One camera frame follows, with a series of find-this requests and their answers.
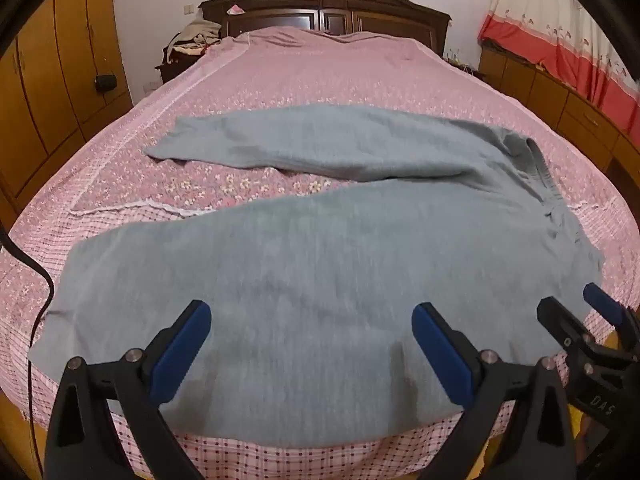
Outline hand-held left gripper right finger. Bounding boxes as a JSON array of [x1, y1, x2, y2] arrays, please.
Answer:
[[411, 302, 581, 480]]

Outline pink floral bedspread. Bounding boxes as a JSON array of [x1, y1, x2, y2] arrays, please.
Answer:
[[0, 26, 632, 480]]

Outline orange wooden wardrobe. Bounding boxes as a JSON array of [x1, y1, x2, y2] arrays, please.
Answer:
[[0, 0, 135, 216]]

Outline grey pants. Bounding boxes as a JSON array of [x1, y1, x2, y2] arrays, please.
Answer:
[[27, 105, 607, 447]]

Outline black cable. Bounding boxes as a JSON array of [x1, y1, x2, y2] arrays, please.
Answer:
[[0, 230, 56, 441]]

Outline red and cream curtain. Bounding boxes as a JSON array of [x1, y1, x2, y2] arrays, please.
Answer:
[[477, 0, 640, 133]]

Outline wire items on nightstand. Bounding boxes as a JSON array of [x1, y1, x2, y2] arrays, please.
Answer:
[[447, 50, 488, 78]]

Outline low wooden cabinet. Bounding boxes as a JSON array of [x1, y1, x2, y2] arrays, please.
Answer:
[[479, 42, 640, 196]]

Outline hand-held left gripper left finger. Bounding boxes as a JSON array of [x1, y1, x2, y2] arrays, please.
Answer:
[[44, 300, 212, 480]]

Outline pile of clothes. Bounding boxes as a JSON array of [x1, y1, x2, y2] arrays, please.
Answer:
[[162, 21, 223, 65]]

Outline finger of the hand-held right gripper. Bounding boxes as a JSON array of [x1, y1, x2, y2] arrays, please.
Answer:
[[536, 296, 601, 361], [583, 282, 640, 356]]

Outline dark wooden headboard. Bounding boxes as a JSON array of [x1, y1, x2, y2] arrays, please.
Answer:
[[198, 0, 453, 57]]

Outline dark wooden nightstand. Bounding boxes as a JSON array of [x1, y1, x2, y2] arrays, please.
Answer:
[[155, 57, 201, 85]]

